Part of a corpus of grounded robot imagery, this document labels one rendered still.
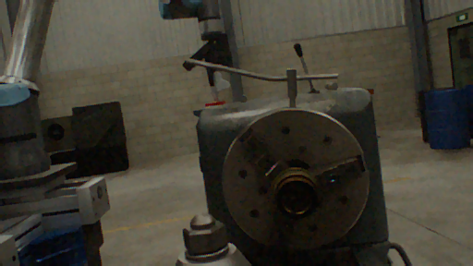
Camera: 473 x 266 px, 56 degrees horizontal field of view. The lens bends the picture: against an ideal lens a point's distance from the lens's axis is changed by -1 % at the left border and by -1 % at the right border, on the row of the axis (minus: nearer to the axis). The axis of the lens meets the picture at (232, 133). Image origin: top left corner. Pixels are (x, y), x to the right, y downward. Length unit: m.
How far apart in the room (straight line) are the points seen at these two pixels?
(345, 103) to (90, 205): 0.66
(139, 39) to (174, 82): 1.32
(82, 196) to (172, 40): 10.10
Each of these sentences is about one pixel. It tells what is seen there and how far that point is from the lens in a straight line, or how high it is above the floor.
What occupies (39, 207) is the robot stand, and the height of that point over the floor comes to 1.08.
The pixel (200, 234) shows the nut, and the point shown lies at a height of 1.17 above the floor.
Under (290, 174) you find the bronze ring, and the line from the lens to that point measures 0.85.
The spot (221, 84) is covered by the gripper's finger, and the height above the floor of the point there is 1.32.
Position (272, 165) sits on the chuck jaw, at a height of 1.13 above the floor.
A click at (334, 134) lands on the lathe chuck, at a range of 0.96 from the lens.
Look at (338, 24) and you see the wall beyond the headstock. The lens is 11.99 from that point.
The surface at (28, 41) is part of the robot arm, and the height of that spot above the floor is 1.51.
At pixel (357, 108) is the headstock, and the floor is 1.21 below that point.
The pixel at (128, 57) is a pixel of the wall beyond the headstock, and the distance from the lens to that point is 11.14.
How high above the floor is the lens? 1.28
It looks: 5 degrees down
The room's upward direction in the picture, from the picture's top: 8 degrees counter-clockwise
